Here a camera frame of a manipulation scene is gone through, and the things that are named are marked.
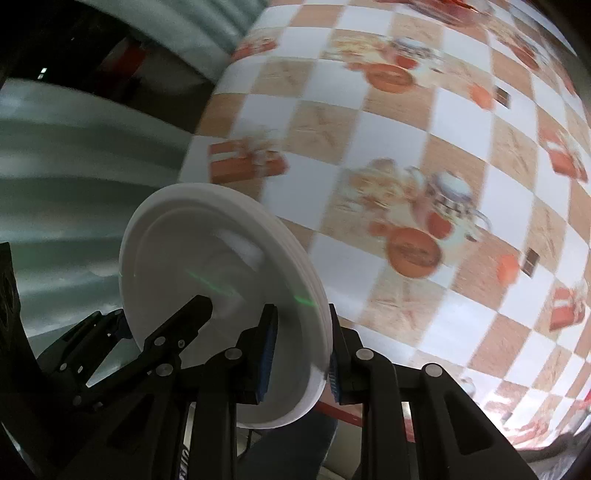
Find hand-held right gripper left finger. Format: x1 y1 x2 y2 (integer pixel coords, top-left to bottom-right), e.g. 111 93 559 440
60 304 280 480

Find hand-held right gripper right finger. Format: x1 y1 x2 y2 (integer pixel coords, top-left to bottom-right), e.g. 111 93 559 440
325 302 539 480

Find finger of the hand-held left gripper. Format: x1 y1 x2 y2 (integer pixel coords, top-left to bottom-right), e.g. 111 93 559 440
141 294 214 372
37 309 131 411

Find person's dark pants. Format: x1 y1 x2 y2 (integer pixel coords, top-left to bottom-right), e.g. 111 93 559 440
240 406 338 480

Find teal curtain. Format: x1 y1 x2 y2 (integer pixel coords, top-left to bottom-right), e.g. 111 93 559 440
0 0 269 342

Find checkered printed tablecloth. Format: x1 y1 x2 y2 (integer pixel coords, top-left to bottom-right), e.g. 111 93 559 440
178 0 591 450

